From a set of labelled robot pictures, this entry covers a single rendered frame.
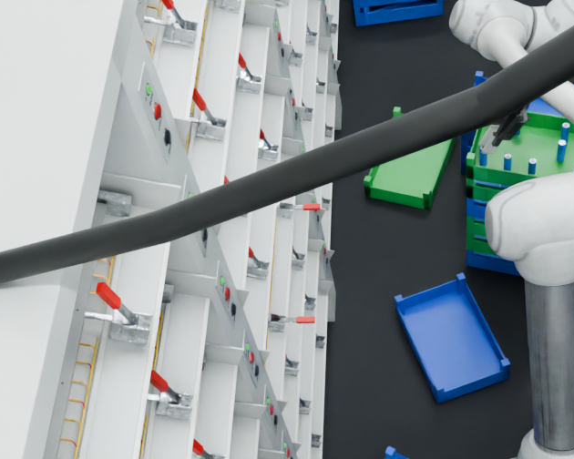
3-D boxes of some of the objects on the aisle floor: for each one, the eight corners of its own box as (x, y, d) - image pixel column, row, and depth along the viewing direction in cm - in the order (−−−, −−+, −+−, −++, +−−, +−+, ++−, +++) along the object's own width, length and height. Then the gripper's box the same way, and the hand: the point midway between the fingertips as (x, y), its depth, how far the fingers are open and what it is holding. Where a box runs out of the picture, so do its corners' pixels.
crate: (588, 228, 277) (590, 211, 270) (575, 287, 267) (578, 271, 260) (482, 209, 286) (482, 192, 280) (466, 265, 276) (466, 249, 269)
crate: (395, 123, 310) (394, 106, 303) (457, 135, 303) (457, 117, 297) (365, 196, 295) (363, 180, 289) (430, 210, 288) (429, 194, 282)
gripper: (556, 101, 217) (507, 172, 235) (534, 56, 226) (489, 128, 243) (527, 98, 215) (480, 170, 232) (506, 54, 223) (463, 126, 241)
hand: (491, 138), depth 235 cm, fingers closed, pressing on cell
